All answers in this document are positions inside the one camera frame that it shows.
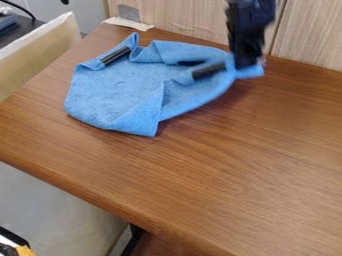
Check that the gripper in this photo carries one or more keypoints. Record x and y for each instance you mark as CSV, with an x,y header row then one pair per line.
x,y
247,43

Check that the cardboard box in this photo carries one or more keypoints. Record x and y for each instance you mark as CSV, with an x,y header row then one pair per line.
x,y
31,53

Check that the blue cloth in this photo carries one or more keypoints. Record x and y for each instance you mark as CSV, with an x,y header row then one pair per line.
x,y
133,93

